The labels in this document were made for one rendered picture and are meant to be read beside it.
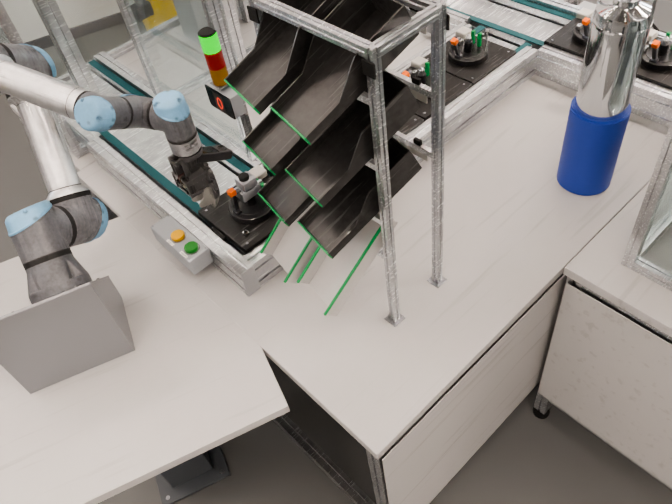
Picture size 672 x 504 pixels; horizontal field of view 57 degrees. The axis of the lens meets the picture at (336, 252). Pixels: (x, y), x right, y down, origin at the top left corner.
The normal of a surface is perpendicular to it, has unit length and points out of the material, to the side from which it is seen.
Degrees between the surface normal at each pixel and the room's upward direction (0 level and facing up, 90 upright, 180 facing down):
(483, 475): 0
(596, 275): 0
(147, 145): 0
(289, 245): 45
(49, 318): 90
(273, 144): 25
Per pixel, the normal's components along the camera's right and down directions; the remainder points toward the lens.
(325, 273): -0.67, -0.12
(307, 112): -0.46, -0.39
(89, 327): 0.40, 0.66
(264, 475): -0.12, -0.65
